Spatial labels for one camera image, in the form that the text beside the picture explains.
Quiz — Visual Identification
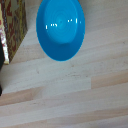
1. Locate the blue plastic bowl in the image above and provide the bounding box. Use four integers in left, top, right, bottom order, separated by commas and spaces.
35, 0, 86, 62

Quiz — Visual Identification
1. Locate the black fabric storage box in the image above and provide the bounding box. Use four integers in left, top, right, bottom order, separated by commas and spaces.
0, 39, 6, 97

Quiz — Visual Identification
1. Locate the colourful patterned snack box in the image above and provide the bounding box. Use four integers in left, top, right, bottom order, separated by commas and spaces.
0, 0, 29, 65

